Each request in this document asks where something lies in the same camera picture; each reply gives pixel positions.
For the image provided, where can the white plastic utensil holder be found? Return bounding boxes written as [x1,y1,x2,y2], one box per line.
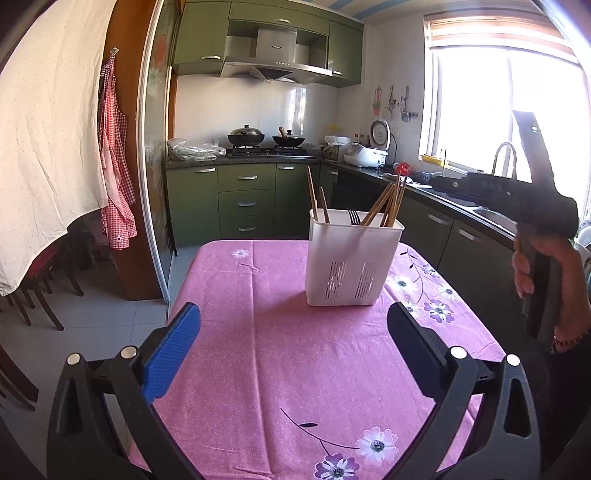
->
[304,209,405,306]

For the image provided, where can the black wok with lid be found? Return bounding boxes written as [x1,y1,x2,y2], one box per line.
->
[228,124,266,148]

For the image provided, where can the green upper cabinets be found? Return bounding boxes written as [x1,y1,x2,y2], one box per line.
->
[172,1,363,88]

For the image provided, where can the chrome kitchen faucet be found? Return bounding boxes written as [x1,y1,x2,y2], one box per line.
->
[491,141,518,180]

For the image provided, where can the green kitchen cabinets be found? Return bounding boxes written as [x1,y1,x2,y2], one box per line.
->
[166,159,321,248]

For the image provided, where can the black pan with handle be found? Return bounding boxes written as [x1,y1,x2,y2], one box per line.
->
[273,126,305,149]

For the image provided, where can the white hanging cloth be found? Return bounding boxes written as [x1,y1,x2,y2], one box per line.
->
[0,1,114,295]

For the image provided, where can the black fork in holder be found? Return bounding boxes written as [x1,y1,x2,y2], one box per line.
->
[348,210,362,225]

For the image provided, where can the white rice cooker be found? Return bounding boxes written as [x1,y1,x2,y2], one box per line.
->
[344,119,392,169]

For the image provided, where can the steel range hood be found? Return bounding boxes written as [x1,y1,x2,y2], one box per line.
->
[221,22,334,84]

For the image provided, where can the dark wooden chair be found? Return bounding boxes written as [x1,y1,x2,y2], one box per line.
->
[1,241,84,411]

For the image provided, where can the beaded bracelet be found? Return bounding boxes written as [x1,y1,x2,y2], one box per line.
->
[551,327,591,351]

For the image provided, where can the person's right hand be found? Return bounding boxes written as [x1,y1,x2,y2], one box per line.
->
[512,235,590,353]

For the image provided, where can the plastic bag on counter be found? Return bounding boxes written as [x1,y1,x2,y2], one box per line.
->
[167,138,226,161]

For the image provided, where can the black sleeved right forearm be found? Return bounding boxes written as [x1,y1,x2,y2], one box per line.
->
[536,330,590,469]

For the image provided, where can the red checkered apron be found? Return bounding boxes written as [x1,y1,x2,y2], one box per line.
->
[97,48,137,251]

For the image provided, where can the pink floral tablecloth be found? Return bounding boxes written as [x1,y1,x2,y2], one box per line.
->
[154,241,504,479]

